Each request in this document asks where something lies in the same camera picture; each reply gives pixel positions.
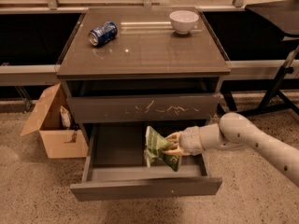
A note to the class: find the open cardboard box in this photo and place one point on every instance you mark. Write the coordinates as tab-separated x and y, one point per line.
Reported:
46	119

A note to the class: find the blue soda can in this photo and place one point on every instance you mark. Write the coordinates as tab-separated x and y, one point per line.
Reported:
103	34

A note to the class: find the green jalapeno chip bag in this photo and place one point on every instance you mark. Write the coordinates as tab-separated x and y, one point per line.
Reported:
155	148

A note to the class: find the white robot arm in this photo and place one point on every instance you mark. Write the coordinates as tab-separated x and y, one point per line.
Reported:
234	131

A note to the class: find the black folding table stand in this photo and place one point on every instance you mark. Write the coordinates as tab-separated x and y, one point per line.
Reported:
261	44

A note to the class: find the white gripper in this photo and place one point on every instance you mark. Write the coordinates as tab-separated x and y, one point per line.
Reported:
189	140

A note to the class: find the white ceramic bowl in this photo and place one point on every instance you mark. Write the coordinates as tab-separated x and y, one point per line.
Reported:
183	21

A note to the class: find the open grey middle drawer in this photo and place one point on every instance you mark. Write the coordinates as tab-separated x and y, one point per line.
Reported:
115	167

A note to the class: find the metal window railing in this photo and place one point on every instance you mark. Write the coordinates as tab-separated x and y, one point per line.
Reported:
45	74

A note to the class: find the closed grey top drawer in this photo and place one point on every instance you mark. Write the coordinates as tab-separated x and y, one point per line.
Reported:
104	109

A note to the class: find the snack bag in box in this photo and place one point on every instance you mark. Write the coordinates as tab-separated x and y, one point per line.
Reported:
65	117

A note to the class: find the grey drawer cabinet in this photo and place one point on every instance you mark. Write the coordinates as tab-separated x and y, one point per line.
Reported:
147	57

